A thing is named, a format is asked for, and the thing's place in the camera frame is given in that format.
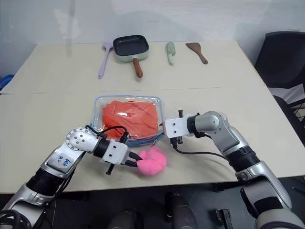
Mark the light green sheathed knife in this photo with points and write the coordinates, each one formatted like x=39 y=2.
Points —
x=170 y=52

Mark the blue plastic object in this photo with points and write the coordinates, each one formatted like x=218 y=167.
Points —
x=4 y=81

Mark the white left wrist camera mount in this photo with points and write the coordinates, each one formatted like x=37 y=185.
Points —
x=114 y=152

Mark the clear plastic zipper pouch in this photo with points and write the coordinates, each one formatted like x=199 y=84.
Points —
x=97 y=112

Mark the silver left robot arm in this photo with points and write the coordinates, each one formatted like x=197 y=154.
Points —
x=78 y=141

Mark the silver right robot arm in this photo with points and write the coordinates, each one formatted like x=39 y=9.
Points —
x=236 y=138

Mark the small black bracket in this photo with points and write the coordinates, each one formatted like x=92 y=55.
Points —
x=224 y=217

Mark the square green frying pan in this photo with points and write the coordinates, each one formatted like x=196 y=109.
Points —
x=130 y=46

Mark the pink fluffy pompom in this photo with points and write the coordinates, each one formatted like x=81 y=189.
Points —
x=152 y=162

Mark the brown wooden spatula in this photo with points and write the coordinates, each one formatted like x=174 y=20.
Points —
x=196 y=51

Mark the dark rounded shape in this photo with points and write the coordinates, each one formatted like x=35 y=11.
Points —
x=179 y=210

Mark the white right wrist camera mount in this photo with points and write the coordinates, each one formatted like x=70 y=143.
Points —
x=175 y=127

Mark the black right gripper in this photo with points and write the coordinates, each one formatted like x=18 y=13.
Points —
x=180 y=114

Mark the black office chair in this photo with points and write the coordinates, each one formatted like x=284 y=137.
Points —
x=281 y=59

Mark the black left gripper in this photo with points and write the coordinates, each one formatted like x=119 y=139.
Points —
x=130 y=159

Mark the purple silicone spatula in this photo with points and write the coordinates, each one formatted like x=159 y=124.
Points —
x=106 y=57

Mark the orange cloth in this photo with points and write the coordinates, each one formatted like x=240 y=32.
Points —
x=133 y=119

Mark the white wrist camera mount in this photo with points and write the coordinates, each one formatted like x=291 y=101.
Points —
x=114 y=152
x=175 y=127

